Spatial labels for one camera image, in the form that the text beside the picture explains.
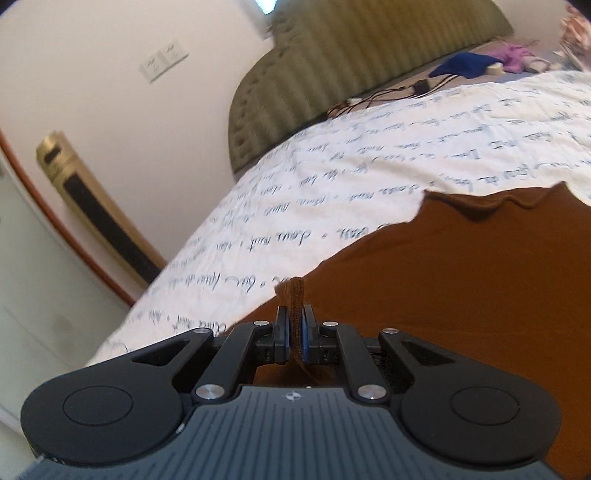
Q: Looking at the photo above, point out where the white door with brown frame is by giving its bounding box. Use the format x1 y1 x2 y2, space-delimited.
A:
0 129 148 437

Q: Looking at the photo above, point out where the purple cloth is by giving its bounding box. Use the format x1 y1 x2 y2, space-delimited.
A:
488 42 536 73

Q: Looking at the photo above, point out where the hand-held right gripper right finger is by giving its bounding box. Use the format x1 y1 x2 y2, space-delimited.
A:
300 305 467 402

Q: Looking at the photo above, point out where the brown knit garment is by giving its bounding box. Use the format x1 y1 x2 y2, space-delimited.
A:
222 181 591 480

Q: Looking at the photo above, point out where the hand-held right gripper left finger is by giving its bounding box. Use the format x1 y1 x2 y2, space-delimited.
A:
130 305 293 402

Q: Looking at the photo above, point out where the pink crumpled cloth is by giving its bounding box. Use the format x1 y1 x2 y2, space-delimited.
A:
560 4 591 71

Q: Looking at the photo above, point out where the dark blue garment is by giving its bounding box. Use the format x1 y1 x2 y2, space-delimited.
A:
429 52 497 78

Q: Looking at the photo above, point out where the dark cable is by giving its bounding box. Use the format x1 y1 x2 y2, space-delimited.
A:
325 69 467 117

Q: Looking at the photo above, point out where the white script-printed blanket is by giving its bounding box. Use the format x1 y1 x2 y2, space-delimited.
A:
88 69 591 366

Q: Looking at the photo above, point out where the gold tower air conditioner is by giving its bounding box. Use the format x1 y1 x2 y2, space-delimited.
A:
36 131 168 284

